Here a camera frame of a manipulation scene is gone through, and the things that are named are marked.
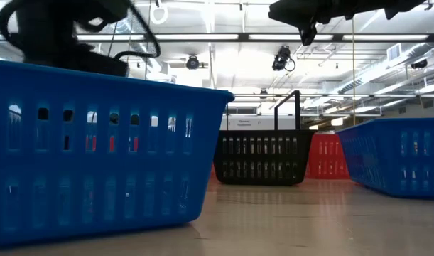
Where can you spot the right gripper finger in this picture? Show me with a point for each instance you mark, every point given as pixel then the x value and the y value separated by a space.
pixel 308 35
pixel 294 14

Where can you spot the blue plastic slotted basket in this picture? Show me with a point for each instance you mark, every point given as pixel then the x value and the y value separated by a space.
pixel 96 185
pixel 380 160

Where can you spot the black plastic slotted basket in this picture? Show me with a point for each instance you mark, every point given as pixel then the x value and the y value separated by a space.
pixel 263 177

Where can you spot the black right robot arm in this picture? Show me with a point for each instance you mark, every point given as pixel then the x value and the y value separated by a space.
pixel 408 7

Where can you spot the white light strip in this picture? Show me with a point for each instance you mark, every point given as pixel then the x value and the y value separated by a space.
pixel 196 36
pixel 385 37
pixel 273 37
pixel 110 37

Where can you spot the dark overhead rig crossbar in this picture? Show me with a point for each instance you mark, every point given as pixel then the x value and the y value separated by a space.
pixel 243 36

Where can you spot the white air vent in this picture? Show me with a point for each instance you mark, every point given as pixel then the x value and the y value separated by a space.
pixel 394 52

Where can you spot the black ceiling speaker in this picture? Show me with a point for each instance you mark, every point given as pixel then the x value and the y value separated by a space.
pixel 419 64

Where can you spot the lit ceiling lamp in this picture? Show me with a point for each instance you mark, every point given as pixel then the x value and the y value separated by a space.
pixel 313 127
pixel 337 121

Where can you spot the round black ceiling fixture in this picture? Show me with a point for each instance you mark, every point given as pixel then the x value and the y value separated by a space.
pixel 192 62

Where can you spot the black overhead camera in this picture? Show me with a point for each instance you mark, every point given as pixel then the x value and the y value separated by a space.
pixel 281 57

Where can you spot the silver ventilation duct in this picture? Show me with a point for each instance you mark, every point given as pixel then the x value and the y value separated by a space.
pixel 366 76

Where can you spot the black metal shelf frame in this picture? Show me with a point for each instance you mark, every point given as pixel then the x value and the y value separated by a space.
pixel 297 106

